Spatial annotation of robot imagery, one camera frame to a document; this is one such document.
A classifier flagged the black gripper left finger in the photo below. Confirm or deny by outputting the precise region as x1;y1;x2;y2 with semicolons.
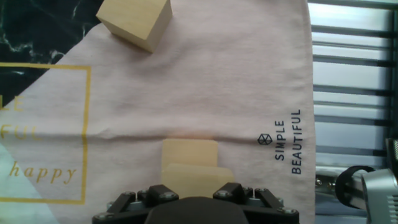
92;184;180;224

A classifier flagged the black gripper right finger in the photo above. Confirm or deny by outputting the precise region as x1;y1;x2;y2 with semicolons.
212;182;300;224

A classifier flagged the light wooden cube block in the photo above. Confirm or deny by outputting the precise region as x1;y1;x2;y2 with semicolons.
160;163;236;200
161;138;219;168
95;0;174;54

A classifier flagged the marble pattern table cloth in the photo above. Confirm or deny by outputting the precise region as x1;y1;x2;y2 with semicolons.
0;0;317;224

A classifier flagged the silver camera mount bracket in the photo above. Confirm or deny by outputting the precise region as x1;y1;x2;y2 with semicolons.
315;169;364;200

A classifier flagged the black side camera cable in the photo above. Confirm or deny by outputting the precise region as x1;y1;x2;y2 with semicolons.
335;165;376;210

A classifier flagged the silver side camera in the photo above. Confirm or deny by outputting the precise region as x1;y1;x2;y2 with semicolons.
361;138;398;224

